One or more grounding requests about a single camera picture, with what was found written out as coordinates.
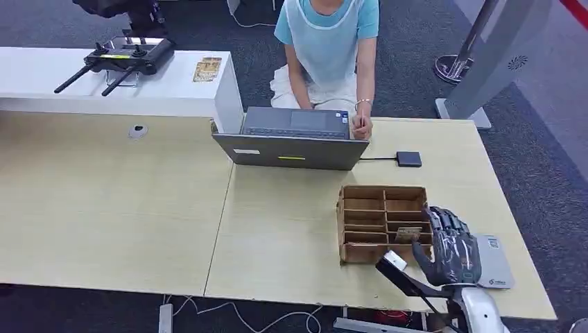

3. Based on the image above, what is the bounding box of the black usb hub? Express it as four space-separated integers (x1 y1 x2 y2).
395 151 423 169

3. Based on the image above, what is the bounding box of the wooden compartment box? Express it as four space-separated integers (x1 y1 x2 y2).
336 185 434 266

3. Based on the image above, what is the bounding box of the grey standing sign panel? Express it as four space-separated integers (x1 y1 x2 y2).
435 0 562 131

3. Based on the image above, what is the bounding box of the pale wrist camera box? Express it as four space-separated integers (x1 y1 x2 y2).
383 250 409 273

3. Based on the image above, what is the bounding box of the white counter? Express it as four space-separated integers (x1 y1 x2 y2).
0 46 245 135

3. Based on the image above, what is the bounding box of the grey laptop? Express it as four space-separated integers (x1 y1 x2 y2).
211 106 371 172

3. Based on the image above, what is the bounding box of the grey flat device with label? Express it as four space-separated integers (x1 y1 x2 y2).
472 234 516 291

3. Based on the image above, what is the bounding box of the white floor cable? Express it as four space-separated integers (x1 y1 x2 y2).
227 0 277 29
163 293 323 333

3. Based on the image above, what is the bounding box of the black remote controller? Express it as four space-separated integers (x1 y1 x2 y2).
53 36 176 98

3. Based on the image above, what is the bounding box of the person's hand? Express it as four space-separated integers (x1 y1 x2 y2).
351 112 374 142

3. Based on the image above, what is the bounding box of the white power strip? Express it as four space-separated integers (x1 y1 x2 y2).
157 303 175 333

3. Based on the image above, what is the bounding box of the person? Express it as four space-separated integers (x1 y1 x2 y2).
270 0 381 142

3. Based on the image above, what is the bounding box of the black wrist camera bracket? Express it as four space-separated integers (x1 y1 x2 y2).
375 258 456 300

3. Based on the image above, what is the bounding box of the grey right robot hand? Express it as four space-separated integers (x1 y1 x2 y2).
411 205 483 288

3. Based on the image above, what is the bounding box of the stack of printed cards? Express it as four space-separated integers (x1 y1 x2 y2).
191 56 223 84

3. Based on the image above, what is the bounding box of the red barrier belt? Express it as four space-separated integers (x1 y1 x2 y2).
559 0 588 19

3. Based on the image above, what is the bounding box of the black equipment bag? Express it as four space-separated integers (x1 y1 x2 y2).
71 0 169 39

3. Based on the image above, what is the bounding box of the metal stanchion post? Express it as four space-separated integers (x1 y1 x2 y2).
433 0 501 85

